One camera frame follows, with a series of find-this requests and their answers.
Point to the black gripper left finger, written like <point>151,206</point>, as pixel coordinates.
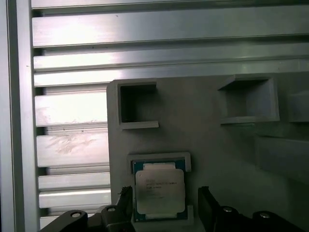
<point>113,217</point>

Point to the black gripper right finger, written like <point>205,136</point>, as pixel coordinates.
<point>217,217</point>

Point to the silver CPU chip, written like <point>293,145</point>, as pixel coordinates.
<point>159,191</point>

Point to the grey plastic parts rack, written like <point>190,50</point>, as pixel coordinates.
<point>193,145</point>

